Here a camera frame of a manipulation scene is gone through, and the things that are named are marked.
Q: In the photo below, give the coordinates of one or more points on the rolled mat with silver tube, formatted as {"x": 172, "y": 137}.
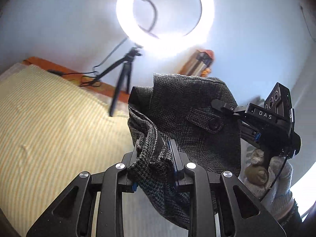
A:
{"x": 199, "y": 64}

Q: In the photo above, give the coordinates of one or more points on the black tripod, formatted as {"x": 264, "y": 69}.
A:
{"x": 125, "y": 73}

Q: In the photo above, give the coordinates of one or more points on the striped yellow bed sheet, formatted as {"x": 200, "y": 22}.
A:
{"x": 51, "y": 130}

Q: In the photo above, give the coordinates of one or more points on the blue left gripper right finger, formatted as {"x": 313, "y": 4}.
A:
{"x": 174, "y": 152}

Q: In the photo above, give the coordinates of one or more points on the grey gloved right hand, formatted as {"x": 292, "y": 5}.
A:
{"x": 270, "y": 185}

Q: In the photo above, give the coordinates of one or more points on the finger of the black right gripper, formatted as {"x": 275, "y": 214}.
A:
{"x": 226, "y": 108}

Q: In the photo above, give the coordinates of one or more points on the white ring light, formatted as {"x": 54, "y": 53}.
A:
{"x": 173, "y": 24}

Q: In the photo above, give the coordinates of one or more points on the dark grey checked pants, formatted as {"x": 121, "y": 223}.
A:
{"x": 179, "y": 107}

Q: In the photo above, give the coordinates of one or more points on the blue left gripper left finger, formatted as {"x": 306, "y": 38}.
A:
{"x": 132, "y": 174}

